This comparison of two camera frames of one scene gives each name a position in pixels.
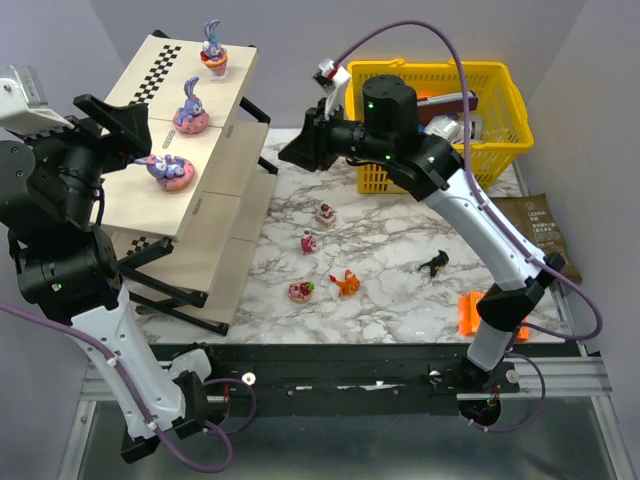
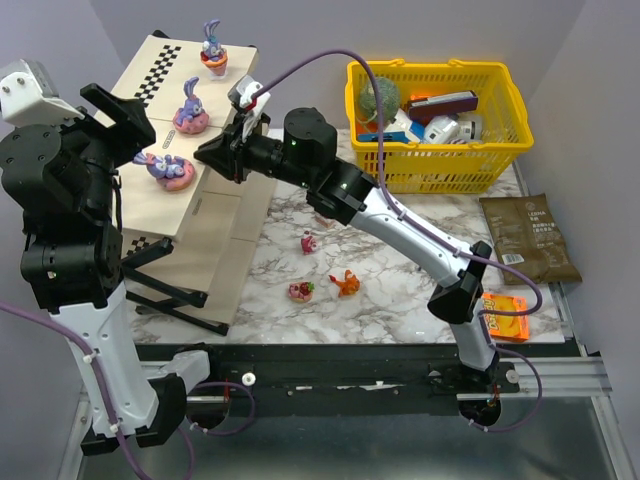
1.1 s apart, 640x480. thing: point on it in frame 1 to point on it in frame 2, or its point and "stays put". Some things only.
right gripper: (323, 138) to (236, 153)
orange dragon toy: (350, 286) stays put
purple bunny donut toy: (191, 118) stays put
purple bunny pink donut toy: (171, 173) stays put
